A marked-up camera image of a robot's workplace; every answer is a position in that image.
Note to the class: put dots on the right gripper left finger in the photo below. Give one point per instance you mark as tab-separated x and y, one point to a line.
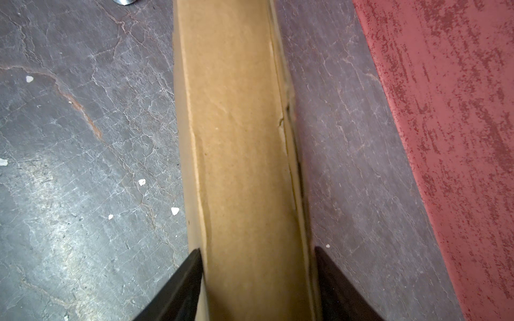
178	299

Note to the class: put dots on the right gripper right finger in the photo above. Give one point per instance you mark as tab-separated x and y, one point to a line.
340	300

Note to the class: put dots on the brown cardboard box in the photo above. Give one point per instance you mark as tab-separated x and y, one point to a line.
243	190

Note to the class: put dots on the small metal spoon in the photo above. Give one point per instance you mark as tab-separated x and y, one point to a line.
124	2

